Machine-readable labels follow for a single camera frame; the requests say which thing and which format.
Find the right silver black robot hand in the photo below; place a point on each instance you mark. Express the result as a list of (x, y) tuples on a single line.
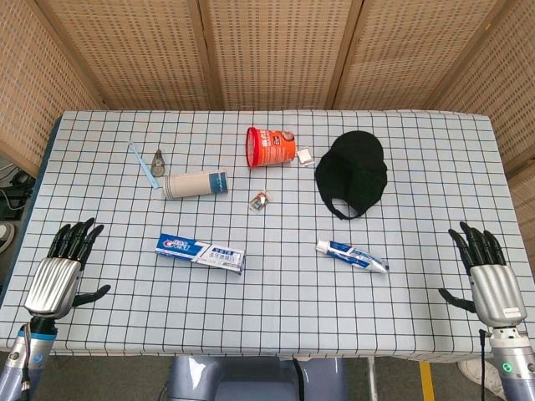
[(497, 292)]

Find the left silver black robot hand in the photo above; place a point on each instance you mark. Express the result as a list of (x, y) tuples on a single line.
[(54, 284)]

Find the toothpaste box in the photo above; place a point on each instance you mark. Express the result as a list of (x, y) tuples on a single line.
[(188, 250)]

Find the white blue toothpaste tube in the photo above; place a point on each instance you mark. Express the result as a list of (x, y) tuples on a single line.
[(351, 255)]

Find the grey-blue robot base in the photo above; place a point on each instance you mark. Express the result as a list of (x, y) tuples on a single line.
[(251, 380)]

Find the white shoe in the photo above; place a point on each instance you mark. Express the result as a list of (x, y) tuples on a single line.
[(476, 374)]

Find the light blue toothbrush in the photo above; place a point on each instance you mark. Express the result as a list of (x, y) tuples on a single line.
[(144, 165)]

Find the white table leg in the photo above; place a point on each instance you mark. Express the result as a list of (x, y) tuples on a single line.
[(370, 378)]

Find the white paper cup blue band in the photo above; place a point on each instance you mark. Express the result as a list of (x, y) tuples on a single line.
[(192, 184)]

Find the black baseball cap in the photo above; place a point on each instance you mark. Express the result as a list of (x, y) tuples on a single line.
[(355, 171)]

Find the woven bamboo screen panel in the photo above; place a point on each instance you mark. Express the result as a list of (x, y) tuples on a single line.
[(409, 50), (276, 50), (25, 83), (501, 92), (125, 50)]

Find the white blue checked tablecloth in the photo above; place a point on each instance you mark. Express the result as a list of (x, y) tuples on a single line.
[(284, 309)]

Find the small clear snack packet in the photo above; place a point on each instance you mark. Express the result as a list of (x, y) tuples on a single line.
[(259, 201)]

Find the small white wrapped packet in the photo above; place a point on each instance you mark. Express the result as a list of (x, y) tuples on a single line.
[(305, 156)]

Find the red instant noodle cup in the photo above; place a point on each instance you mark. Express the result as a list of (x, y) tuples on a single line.
[(273, 148)]

